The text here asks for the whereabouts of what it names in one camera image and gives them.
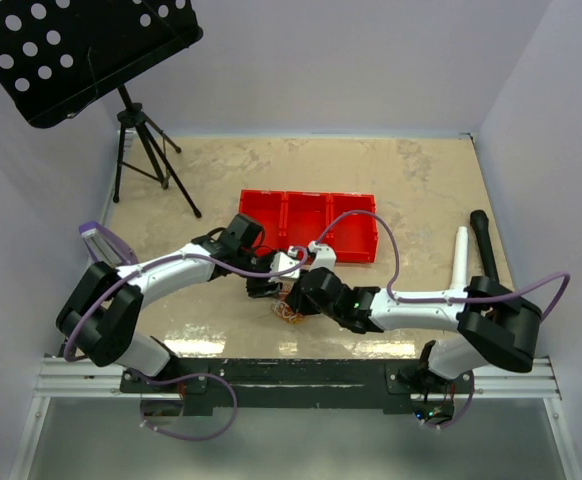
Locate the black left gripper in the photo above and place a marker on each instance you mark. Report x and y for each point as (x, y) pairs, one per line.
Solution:
(262, 287)

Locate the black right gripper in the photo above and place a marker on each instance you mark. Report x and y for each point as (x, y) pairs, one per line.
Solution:
(298, 302)

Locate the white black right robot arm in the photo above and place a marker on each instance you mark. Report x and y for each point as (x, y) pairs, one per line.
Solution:
(502, 334)

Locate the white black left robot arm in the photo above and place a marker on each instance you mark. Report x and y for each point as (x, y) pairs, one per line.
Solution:
(100, 317)

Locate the red right plastic bin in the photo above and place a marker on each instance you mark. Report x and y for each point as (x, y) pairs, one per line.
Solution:
(355, 238)

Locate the red plastic bin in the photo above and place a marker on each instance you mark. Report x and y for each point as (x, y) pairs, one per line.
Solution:
(268, 209)
(306, 217)
(355, 238)

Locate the red middle plastic bin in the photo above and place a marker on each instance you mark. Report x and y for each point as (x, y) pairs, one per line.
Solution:
(306, 217)

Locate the red left plastic bin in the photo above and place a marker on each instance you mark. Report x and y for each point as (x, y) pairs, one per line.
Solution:
(268, 209)

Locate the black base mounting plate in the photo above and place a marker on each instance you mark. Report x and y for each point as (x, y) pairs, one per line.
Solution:
(392, 386)

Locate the white microphone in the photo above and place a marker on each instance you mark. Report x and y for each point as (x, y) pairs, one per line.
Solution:
(460, 259)

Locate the purple metronome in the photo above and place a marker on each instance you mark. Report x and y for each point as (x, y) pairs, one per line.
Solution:
(105, 246)

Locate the black microphone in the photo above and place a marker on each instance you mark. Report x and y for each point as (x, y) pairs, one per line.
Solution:
(479, 223)

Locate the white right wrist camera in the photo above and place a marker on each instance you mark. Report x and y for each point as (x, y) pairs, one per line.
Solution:
(321, 255)

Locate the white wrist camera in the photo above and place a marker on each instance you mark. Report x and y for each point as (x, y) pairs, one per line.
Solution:
(288, 264)
(321, 255)

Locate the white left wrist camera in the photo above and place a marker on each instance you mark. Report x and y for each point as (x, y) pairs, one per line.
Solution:
(288, 264)

